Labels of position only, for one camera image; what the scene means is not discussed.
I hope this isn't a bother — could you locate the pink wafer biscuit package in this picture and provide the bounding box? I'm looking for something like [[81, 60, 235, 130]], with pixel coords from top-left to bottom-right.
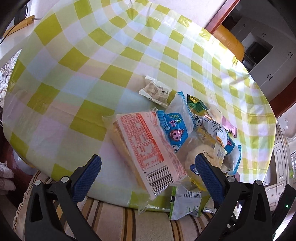
[[103, 109, 186, 200]]

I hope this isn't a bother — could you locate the ornate white sideboard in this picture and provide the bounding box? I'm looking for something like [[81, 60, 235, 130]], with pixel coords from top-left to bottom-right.
[[263, 123, 295, 211]]

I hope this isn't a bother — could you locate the striped upholstered chair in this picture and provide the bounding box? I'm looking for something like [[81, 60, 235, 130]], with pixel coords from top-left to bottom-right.
[[12, 171, 223, 241]]

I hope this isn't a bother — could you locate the white green snack packet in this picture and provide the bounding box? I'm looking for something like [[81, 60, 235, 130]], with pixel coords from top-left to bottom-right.
[[169, 185, 210, 220]]

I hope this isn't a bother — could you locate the round bun clear package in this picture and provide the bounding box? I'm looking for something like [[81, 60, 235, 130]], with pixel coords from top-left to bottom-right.
[[183, 126, 226, 191]]

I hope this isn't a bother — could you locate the pink candy wrapper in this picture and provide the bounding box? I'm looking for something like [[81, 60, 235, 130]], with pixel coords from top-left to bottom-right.
[[222, 116, 237, 138]]

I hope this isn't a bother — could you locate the white orange snack packet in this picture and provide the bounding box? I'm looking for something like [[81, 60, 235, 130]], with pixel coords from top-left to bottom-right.
[[202, 116, 228, 147]]

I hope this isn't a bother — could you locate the blue cartoon snack packet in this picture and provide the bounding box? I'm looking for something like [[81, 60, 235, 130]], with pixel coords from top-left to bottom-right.
[[157, 91, 194, 152]]

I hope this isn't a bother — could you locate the dark green candy packet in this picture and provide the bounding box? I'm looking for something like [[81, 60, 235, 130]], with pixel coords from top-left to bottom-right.
[[187, 94, 209, 116]]

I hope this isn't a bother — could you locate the green checkered tablecloth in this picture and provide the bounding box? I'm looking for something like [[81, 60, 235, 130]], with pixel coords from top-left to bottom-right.
[[3, 1, 276, 208]]

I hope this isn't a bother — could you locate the beige dumpling snack packet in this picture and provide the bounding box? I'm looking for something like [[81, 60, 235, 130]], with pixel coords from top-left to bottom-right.
[[138, 75, 172, 108]]

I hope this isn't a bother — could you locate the white cabinet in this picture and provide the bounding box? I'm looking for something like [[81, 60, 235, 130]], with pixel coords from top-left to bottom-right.
[[231, 17, 295, 101]]

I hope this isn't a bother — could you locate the orange leather chair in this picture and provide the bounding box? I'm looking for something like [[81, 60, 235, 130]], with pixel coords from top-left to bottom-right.
[[213, 25, 244, 62]]

